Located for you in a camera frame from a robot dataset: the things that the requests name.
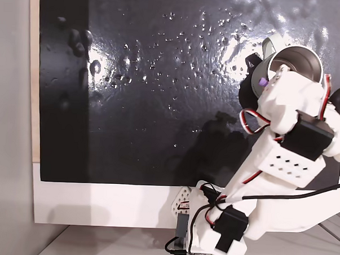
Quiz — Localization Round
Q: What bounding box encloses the pale green steel mug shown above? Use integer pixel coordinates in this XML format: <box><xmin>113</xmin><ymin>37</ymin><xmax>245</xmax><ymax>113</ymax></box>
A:
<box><xmin>249</xmin><ymin>33</ymin><xmax>326</xmax><ymax>102</ymax></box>

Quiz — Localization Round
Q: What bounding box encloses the black rubber mat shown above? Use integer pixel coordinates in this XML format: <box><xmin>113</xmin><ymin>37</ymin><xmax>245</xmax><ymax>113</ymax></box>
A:
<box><xmin>31</xmin><ymin>0</ymin><xmax>340</xmax><ymax>195</ymax></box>

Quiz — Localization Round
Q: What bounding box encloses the red white black servo cable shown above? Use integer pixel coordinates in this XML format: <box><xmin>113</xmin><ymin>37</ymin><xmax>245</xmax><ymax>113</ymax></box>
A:
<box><xmin>320</xmin><ymin>73</ymin><xmax>334</xmax><ymax>121</ymax></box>
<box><xmin>238</xmin><ymin>107</ymin><xmax>273</xmax><ymax>136</ymax></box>

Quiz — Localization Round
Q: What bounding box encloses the black gripper-mounted camera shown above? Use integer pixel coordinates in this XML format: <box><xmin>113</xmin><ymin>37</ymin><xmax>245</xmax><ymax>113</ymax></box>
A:
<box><xmin>328</xmin><ymin>86</ymin><xmax>340</xmax><ymax>111</ymax></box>

